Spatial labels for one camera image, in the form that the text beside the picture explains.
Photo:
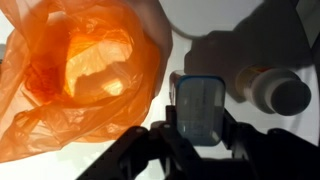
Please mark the blue mentos container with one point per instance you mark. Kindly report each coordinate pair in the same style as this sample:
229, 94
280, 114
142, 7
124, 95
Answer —
200, 110

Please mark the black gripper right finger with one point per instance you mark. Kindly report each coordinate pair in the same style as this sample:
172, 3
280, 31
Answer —
266, 153

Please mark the orange plastic bag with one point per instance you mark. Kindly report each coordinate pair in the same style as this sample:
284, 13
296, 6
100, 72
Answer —
83, 66

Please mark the white-capped orange-label vitamin bottle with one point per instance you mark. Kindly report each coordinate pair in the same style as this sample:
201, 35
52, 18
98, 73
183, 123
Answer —
286, 95

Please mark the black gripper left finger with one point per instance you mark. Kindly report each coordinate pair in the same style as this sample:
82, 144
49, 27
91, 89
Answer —
150, 153

